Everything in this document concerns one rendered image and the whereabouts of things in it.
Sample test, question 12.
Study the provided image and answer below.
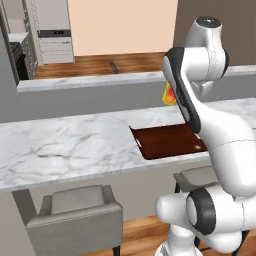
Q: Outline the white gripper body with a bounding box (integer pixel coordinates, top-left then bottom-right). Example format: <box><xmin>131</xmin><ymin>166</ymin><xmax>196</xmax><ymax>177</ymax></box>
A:
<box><xmin>192</xmin><ymin>80</ymin><xmax>215</xmax><ymax>101</ymax></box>

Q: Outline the dark brown wooden tray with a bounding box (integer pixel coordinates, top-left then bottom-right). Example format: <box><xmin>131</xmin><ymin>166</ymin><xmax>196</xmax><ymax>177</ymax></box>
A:
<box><xmin>128</xmin><ymin>122</ymin><xmax>210</xmax><ymax>161</ymax></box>

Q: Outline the dark flat strip on floor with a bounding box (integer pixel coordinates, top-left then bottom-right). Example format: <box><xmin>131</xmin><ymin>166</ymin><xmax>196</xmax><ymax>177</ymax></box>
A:
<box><xmin>109</xmin><ymin>61</ymin><xmax>121</xmax><ymax>75</ymax></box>

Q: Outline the grey speckled cabinet run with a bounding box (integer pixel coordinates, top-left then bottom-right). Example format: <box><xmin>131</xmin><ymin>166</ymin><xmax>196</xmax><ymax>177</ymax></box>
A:
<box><xmin>21</xmin><ymin>0</ymin><xmax>45</xmax><ymax>80</ymax></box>

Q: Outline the black stove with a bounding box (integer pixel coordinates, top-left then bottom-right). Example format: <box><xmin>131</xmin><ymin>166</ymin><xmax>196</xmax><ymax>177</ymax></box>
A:
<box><xmin>9</xmin><ymin>41</ymin><xmax>30</xmax><ymax>81</ymax></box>

